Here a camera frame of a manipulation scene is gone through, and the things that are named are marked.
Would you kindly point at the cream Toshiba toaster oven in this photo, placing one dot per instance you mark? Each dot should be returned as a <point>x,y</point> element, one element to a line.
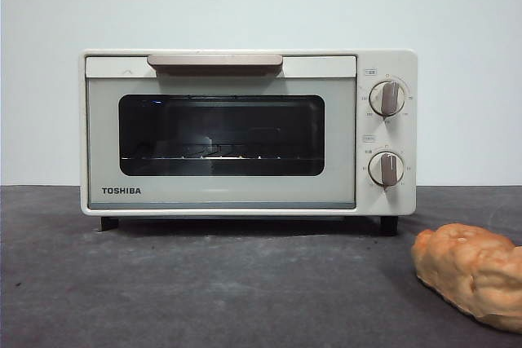
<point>385,62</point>

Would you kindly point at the beige oven dial knob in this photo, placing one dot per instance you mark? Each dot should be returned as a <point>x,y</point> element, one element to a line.
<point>387,98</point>
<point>386,168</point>

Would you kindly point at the golden brown bread loaf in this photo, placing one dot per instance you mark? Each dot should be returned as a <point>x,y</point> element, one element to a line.
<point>461,266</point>

